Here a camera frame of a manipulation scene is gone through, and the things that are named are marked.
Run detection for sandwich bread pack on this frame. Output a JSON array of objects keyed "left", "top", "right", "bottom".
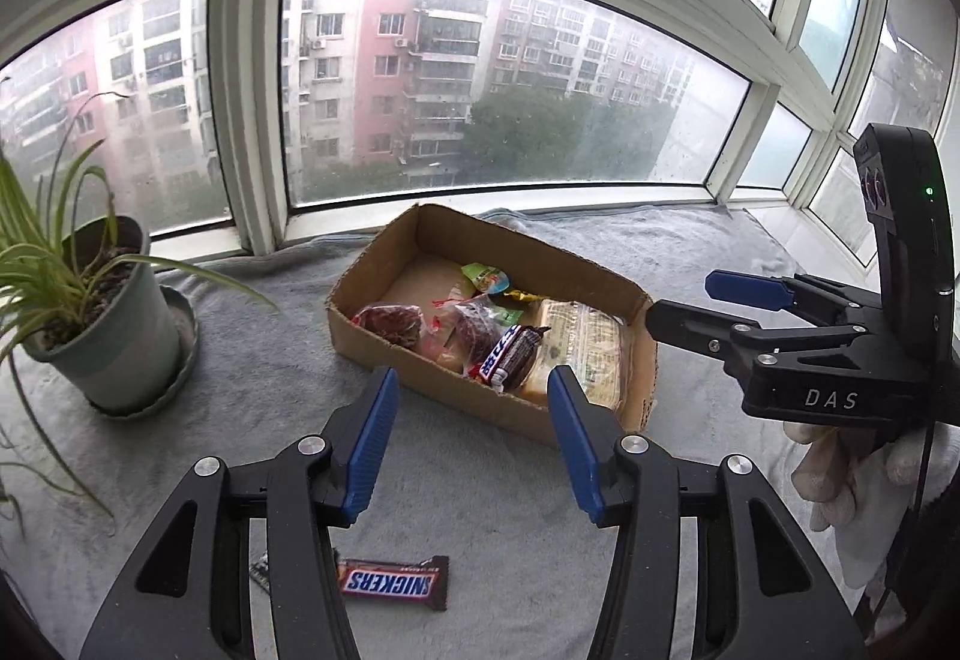
[{"left": 519, "top": 299, "right": 626, "bottom": 412}]

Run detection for snickers bar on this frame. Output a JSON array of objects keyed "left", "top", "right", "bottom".
[
  {"left": 337, "top": 556, "right": 449, "bottom": 611},
  {"left": 470, "top": 323, "right": 548, "bottom": 394}
]

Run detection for green candy wrapper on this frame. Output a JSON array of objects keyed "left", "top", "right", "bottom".
[
  {"left": 491, "top": 306, "right": 523, "bottom": 327},
  {"left": 460, "top": 262, "right": 511, "bottom": 295}
]

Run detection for red date snack packet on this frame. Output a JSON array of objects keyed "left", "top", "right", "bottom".
[{"left": 352, "top": 302, "right": 425, "bottom": 351}]

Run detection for yellow candy packet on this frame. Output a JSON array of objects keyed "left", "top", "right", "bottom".
[{"left": 503, "top": 288, "right": 547, "bottom": 304}]

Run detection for right white gloved hand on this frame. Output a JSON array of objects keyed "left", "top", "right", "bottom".
[{"left": 782, "top": 421, "right": 958, "bottom": 589}]

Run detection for black patterned snack packet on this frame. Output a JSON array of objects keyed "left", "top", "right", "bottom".
[{"left": 249, "top": 553, "right": 270, "bottom": 593}]

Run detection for green plant pot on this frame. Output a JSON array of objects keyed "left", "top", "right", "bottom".
[{"left": 23, "top": 262, "right": 181, "bottom": 416}]

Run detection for grey blanket cloth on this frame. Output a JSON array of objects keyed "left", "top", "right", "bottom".
[{"left": 2, "top": 206, "right": 850, "bottom": 658}]

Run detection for green pot saucer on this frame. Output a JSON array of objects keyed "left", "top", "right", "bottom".
[{"left": 89, "top": 284, "right": 202, "bottom": 423}]

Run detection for spider plant leaves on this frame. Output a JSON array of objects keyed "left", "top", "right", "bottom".
[{"left": 2, "top": 137, "right": 274, "bottom": 511}]

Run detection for white window frame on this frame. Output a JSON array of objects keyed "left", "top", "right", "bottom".
[{"left": 0, "top": 0, "right": 960, "bottom": 264}]

